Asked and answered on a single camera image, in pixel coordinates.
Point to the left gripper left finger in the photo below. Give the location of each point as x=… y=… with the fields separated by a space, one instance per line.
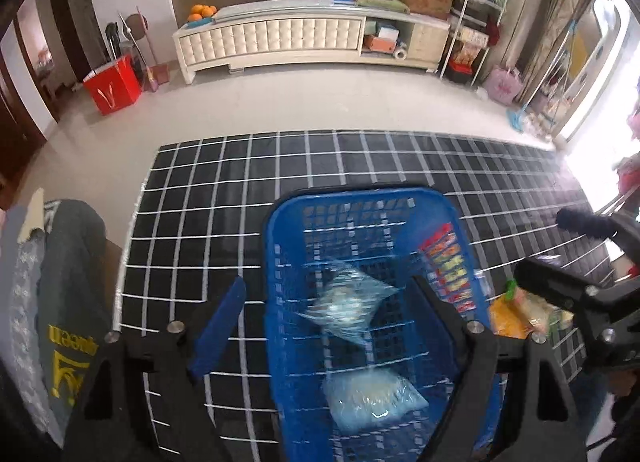
x=211 y=326

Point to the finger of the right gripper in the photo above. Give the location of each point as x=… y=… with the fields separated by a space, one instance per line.
x=561 y=288
x=591 y=225

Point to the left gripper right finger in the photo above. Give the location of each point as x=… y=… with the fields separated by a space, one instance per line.
x=439 y=326

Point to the green cracker pack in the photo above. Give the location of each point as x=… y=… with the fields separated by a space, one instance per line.
x=542 y=317

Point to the orange snack pouch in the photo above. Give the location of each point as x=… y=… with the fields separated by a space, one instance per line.
x=506 y=321

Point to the red yellow snack pouch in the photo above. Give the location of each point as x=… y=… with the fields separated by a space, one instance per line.
x=449 y=269

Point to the clear bag with bun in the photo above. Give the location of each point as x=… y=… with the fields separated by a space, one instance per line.
x=346 y=305

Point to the clear blue pastry bag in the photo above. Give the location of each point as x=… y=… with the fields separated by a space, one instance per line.
x=366 y=399

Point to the person's hand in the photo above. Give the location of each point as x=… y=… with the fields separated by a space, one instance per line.
x=623 y=385

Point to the black white grid tablecloth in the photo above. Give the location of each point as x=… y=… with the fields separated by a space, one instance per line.
x=198 y=226

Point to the grey queen print garment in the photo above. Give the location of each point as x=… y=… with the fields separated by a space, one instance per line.
x=53 y=310

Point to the pink tote bag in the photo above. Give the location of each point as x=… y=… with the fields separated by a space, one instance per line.
x=503 y=85

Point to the white metal shelf rack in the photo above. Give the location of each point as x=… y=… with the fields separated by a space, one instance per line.
x=474 y=30

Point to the red gift bag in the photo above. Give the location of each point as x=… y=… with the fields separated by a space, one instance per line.
x=113 y=86

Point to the green folded cloth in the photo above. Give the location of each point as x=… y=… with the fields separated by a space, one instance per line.
x=379 y=6

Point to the white tufted tv cabinet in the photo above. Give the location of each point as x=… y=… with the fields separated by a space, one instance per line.
x=280 y=32

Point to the oranges on blue plate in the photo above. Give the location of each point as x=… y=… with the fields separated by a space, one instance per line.
x=201 y=12

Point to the blue handled mop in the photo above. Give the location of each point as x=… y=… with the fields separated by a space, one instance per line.
x=561 y=46

